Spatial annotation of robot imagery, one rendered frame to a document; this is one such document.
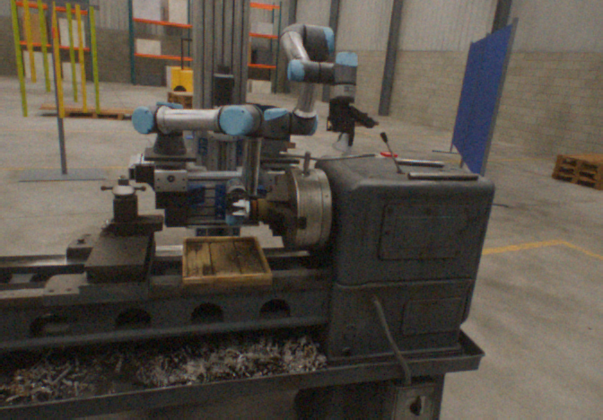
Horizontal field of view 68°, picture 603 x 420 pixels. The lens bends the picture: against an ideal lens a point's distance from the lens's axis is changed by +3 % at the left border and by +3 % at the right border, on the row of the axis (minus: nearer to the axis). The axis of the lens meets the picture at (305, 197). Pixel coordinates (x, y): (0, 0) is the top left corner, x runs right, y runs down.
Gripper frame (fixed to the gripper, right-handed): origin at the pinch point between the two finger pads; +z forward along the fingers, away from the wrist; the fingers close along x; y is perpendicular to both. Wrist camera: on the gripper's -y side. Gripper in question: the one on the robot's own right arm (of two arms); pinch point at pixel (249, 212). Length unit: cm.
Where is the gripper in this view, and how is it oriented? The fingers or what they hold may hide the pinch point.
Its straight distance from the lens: 160.2
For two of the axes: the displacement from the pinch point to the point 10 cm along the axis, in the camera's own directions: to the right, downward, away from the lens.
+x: 0.8, -9.6, -2.8
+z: 2.4, 2.9, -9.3
